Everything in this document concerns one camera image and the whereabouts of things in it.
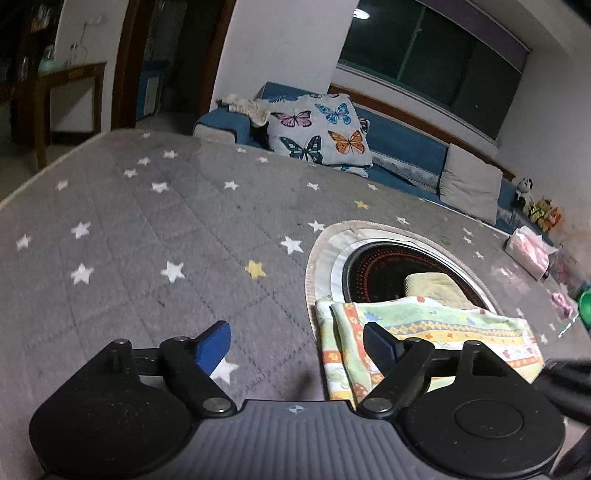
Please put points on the colourful patterned child garment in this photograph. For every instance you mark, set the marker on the colourful patterned child garment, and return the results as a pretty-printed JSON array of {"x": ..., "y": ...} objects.
[{"x": 350, "y": 373}]

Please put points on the blue sofa bench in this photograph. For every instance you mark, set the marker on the blue sofa bench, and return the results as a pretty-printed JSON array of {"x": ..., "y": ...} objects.
[{"x": 404, "y": 158}]

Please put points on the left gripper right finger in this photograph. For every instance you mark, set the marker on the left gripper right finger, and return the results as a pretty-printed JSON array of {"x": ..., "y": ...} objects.
[{"x": 404, "y": 365}]

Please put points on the clear plastic toy box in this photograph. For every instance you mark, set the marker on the clear plastic toy box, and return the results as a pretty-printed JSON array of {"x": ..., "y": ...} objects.
[{"x": 571, "y": 264}]

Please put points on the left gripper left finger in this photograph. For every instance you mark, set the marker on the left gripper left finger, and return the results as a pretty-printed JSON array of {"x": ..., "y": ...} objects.
[{"x": 187, "y": 367}]

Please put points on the yellow bear plush toy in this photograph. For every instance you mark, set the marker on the yellow bear plush toy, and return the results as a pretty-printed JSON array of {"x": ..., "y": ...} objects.
[{"x": 538, "y": 211}]

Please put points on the panda plush toy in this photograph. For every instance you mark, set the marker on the panda plush toy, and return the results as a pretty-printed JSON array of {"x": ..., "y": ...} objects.
[{"x": 523, "y": 194}]

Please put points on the pink hair scrunchie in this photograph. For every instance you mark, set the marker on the pink hair scrunchie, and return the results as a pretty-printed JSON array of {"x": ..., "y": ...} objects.
[{"x": 564, "y": 305}]

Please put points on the built-in induction cooker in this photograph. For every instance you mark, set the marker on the built-in induction cooker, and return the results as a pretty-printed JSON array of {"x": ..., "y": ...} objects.
[{"x": 375, "y": 270}]

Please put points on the grey cushion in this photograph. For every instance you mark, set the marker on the grey cushion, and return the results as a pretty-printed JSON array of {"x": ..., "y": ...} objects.
[{"x": 470, "y": 185}]

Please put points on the dark window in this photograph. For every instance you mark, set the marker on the dark window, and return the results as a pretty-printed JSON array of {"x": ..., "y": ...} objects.
[{"x": 450, "y": 53}]

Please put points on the pink tissue pack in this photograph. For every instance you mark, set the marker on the pink tissue pack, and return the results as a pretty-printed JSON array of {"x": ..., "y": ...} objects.
[{"x": 530, "y": 251}]

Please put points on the beige crumpled cloth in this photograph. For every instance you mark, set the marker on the beige crumpled cloth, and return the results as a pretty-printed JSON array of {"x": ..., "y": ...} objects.
[{"x": 257, "y": 111}]

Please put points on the butterfly print pillow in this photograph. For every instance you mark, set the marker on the butterfly print pillow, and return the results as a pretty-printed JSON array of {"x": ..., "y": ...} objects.
[{"x": 321, "y": 129}]

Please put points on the green plastic bowl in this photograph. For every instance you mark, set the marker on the green plastic bowl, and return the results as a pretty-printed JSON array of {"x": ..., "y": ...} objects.
[{"x": 584, "y": 308}]

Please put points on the grey star tablecloth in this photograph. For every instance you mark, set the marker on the grey star tablecloth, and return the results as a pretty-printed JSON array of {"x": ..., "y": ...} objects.
[{"x": 149, "y": 235}]

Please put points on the orange fox plush toy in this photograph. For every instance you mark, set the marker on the orange fox plush toy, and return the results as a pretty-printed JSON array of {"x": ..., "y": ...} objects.
[{"x": 551, "y": 219}]

